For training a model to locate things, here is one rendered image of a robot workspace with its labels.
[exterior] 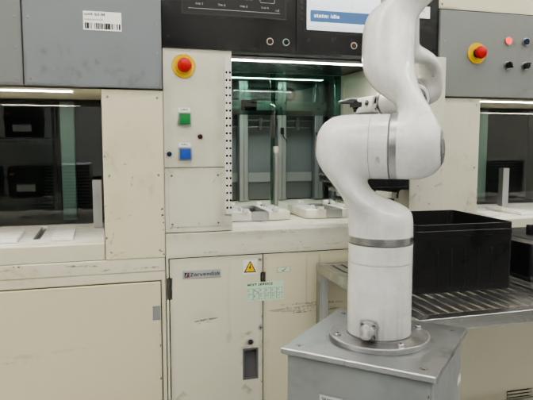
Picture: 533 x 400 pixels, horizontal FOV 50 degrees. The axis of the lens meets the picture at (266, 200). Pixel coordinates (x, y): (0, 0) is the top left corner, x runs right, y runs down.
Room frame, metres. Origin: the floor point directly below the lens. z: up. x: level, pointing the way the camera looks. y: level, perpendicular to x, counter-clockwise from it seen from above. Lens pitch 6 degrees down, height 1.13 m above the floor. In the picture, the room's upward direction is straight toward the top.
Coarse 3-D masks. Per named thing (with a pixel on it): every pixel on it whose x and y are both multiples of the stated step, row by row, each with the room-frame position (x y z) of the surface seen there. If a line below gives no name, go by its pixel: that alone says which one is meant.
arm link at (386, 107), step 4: (420, 84) 1.49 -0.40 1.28; (420, 88) 1.49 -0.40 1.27; (424, 88) 1.49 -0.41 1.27; (424, 92) 1.49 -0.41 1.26; (380, 96) 1.59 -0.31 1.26; (424, 96) 1.49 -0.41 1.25; (428, 96) 1.49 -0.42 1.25; (380, 100) 1.59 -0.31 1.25; (384, 100) 1.56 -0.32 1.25; (388, 100) 1.54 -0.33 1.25; (428, 100) 1.49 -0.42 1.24; (380, 104) 1.59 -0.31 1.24; (384, 104) 1.56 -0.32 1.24; (388, 104) 1.54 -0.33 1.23; (392, 104) 1.52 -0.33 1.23; (428, 104) 1.50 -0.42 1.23; (380, 108) 1.59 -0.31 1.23; (384, 108) 1.57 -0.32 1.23; (388, 108) 1.55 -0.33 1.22; (392, 108) 1.53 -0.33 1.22; (396, 108) 1.51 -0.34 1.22; (384, 112) 1.58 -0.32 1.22; (388, 112) 1.56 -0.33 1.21; (392, 112) 1.54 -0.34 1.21; (396, 112) 1.53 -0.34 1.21
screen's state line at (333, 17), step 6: (312, 12) 1.76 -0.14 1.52; (318, 12) 1.76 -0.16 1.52; (324, 12) 1.77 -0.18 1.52; (330, 12) 1.77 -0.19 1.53; (336, 12) 1.78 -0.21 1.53; (342, 12) 1.78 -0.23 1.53; (312, 18) 1.76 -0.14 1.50; (318, 18) 1.76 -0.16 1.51; (324, 18) 1.77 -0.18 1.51; (330, 18) 1.77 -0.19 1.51; (336, 18) 1.78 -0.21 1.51; (342, 18) 1.78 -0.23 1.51; (348, 18) 1.79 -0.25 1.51; (354, 18) 1.80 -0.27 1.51; (360, 18) 1.80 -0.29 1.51; (366, 18) 1.81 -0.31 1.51; (360, 24) 1.80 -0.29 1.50
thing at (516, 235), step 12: (516, 228) 1.81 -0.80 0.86; (528, 228) 1.67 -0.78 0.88; (516, 240) 1.57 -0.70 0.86; (528, 240) 1.57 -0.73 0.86; (516, 252) 1.56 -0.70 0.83; (528, 252) 1.52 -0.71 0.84; (516, 264) 1.56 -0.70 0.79; (528, 264) 1.52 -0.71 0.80; (516, 276) 1.55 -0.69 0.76; (528, 276) 1.52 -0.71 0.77
